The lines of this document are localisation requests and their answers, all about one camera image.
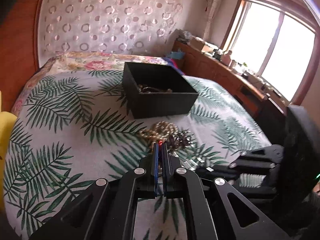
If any black open jewelry box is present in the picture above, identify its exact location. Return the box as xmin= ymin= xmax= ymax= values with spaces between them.
xmin=122 ymin=62 xmax=199 ymax=119

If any wooden cabinet counter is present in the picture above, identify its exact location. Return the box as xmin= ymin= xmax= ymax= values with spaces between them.
xmin=172 ymin=41 xmax=286 ymax=120

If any palm leaf print blanket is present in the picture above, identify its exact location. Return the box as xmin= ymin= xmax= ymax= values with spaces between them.
xmin=4 ymin=70 xmax=270 ymax=239

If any blue cloth by bed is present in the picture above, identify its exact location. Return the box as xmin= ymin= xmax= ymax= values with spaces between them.
xmin=166 ymin=50 xmax=185 ymax=60

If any pink jug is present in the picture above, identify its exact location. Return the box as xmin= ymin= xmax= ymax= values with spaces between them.
xmin=221 ymin=50 xmax=233 ymax=67

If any cardboard box on counter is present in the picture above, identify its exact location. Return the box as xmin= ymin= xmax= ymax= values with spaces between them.
xmin=189 ymin=37 xmax=214 ymax=53

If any floral pink quilt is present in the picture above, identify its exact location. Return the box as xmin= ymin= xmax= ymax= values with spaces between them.
xmin=11 ymin=51 xmax=172 ymax=116

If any circle pattern sheer curtain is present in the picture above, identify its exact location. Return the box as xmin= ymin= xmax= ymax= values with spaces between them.
xmin=37 ymin=0 xmax=183 ymax=64

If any yellow Pikachu plush toy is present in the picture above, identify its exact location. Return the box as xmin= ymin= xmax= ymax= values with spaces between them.
xmin=0 ymin=106 xmax=17 ymax=211

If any wooden wardrobe sliding door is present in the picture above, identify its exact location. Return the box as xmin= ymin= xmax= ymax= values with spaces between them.
xmin=1 ymin=0 xmax=42 ymax=112

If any pearl necklace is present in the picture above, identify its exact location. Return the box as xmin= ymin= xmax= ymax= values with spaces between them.
xmin=138 ymin=121 xmax=180 ymax=140

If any dark metal chain jewelry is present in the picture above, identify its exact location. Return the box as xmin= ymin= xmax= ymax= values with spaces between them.
xmin=165 ymin=129 xmax=195 ymax=152

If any window with wooden frame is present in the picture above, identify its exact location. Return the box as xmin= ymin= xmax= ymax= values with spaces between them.
xmin=221 ymin=0 xmax=319 ymax=105

